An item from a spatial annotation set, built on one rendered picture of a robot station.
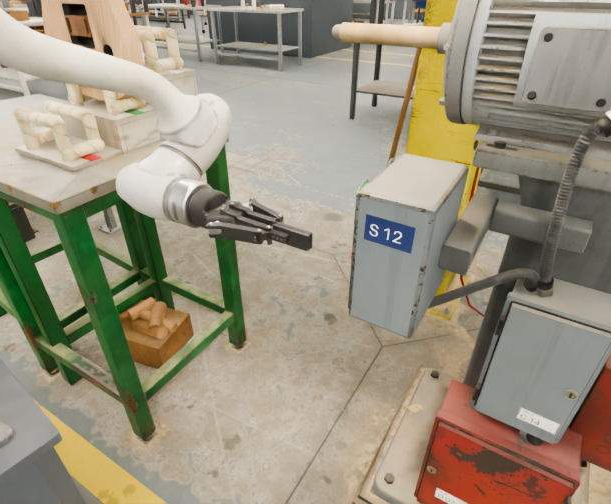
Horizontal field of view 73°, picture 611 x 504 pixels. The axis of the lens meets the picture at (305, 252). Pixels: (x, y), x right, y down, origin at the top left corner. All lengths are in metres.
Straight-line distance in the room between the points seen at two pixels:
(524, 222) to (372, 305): 0.27
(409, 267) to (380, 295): 0.07
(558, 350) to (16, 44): 0.88
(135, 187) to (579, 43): 0.73
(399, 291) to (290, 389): 1.19
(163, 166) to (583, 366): 0.78
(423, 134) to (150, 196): 1.21
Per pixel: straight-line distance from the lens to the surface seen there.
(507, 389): 0.82
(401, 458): 1.23
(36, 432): 0.88
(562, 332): 0.72
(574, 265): 0.77
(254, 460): 1.55
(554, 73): 0.64
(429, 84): 1.74
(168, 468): 1.59
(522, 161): 0.69
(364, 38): 0.83
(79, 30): 1.35
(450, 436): 0.92
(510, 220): 0.70
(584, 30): 0.63
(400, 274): 0.53
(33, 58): 0.75
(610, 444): 1.00
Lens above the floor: 1.33
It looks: 33 degrees down
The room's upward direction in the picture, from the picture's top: straight up
